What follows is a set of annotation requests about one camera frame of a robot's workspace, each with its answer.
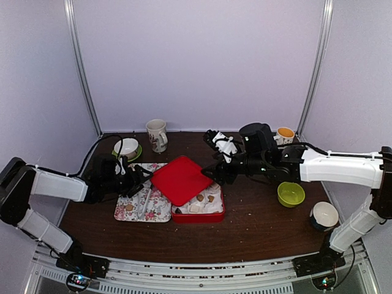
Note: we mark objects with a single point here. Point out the green saucer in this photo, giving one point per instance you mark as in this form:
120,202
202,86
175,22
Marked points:
137,154

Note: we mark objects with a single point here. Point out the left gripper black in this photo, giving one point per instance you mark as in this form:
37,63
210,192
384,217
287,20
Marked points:
131,178

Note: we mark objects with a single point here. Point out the floral cream mug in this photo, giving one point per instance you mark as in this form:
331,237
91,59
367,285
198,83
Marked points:
157,135

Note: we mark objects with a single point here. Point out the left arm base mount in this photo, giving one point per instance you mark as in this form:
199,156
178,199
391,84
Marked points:
83,268

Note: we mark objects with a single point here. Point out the white mug orange inside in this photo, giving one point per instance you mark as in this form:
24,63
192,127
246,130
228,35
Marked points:
284,136

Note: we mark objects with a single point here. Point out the red box base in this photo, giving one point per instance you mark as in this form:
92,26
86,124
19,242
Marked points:
194,218

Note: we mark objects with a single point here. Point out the metal tongs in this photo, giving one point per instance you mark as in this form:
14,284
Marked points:
142,209

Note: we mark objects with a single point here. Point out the white paper liners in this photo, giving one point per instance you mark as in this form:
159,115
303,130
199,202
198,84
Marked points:
208,208

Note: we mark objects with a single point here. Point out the aluminium frame post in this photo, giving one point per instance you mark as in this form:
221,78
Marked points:
72,24
323,39

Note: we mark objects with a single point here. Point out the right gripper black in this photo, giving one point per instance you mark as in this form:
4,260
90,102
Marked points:
219,171

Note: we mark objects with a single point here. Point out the floral rectangular tray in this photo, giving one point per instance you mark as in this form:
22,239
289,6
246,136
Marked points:
158,209

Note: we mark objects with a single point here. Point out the right aluminium frame post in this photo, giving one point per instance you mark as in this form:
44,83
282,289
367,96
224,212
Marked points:
323,39

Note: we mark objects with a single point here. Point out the dark blue white bowl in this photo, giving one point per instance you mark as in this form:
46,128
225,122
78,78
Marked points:
324,216

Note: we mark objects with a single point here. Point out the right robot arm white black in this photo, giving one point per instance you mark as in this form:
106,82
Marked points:
259,153

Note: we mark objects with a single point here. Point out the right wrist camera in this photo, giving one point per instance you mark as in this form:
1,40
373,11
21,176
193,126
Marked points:
221,143

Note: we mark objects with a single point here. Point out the lime green bowl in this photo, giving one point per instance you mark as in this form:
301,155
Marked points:
290,195

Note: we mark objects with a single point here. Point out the red box lid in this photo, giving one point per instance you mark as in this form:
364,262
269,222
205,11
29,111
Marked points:
180,180

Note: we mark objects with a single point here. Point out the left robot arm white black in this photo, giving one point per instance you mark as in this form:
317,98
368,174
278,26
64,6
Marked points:
21,181

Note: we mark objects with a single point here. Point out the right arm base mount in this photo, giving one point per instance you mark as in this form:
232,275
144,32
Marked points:
321,266

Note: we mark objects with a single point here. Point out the left aluminium frame post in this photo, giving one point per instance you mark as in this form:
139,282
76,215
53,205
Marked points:
72,24

